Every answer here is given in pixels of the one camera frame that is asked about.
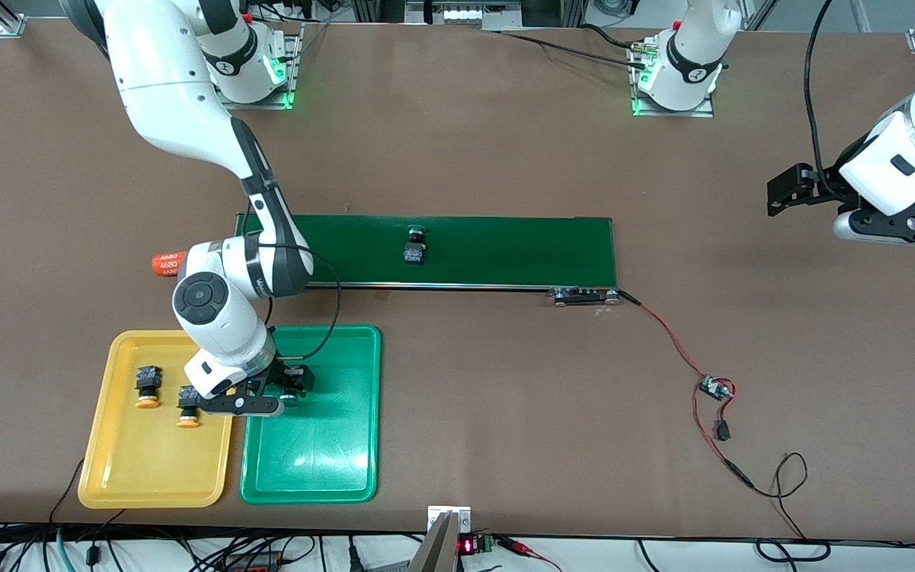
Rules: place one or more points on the grey electronics box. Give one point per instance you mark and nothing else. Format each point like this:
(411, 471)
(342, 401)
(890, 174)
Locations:
(465, 14)

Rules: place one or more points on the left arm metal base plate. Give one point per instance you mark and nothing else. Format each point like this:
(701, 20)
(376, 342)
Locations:
(668, 114)

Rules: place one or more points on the red clip lead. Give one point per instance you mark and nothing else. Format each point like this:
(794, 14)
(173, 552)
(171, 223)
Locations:
(517, 546)

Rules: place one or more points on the yellow plastic tray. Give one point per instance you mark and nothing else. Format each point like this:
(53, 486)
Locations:
(132, 469)

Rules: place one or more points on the small black plug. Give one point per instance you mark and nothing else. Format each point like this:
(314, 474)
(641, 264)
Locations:
(723, 432)

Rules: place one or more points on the red LED display module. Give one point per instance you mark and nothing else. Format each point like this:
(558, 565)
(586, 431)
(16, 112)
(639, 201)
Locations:
(467, 546)

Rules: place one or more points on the green plastic tray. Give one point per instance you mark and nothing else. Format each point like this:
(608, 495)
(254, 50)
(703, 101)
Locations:
(322, 461)

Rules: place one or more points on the grey metal bar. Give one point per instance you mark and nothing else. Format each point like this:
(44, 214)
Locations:
(434, 556)

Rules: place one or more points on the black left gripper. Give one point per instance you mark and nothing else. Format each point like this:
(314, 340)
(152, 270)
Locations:
(828, 191)

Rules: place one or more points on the small controller circuit board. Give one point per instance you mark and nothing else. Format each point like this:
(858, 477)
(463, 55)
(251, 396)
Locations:
(716, 388)

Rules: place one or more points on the orange cylinder with white print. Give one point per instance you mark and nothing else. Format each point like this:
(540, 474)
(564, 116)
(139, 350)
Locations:
(167, 262)

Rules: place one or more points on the green cap push button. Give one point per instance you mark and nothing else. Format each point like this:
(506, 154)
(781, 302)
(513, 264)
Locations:
(291, 397)
(415, 245)

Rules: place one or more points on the yellow cap push button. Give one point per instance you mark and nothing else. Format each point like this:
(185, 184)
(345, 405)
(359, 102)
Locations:
(148, 387)
(186, 419)

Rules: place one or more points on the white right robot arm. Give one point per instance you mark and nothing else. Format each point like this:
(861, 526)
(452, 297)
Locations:
(164, 79)

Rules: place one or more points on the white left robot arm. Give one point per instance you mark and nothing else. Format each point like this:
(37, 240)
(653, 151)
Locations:
(692, 56)

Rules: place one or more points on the green belt conveyor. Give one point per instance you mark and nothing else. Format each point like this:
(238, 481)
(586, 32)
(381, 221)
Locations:
(505, 250)

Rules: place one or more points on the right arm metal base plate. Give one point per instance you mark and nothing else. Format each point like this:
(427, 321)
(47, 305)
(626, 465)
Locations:
(267, 102)

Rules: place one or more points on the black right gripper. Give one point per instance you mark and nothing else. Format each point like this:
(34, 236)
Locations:
(286, 374)

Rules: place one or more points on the silver mounting bracket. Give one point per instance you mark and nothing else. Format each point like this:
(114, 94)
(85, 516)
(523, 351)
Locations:
(435, 516)

